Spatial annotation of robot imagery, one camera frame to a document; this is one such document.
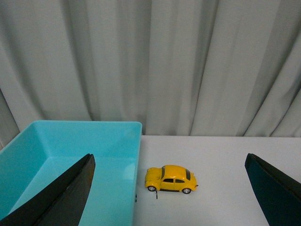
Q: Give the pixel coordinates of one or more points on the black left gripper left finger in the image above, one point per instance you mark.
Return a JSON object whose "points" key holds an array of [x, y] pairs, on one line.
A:
{"points": [[61, 203]]}

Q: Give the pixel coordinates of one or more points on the turquoise plastic bin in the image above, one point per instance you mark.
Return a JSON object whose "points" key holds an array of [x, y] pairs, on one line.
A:
{"points": [[46, 149]]}

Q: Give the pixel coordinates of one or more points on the grey curtain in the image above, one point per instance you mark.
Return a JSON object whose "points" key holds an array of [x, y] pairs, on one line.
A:
{"points": [[180, 67]]}

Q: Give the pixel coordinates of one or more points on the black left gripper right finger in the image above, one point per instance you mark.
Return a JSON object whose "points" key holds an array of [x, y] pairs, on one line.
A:
{"points": [[278, 195]]}

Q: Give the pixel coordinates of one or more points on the yellow beetle toy car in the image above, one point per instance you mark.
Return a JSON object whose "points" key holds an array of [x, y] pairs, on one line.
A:
{"points": [[170, 178]]}

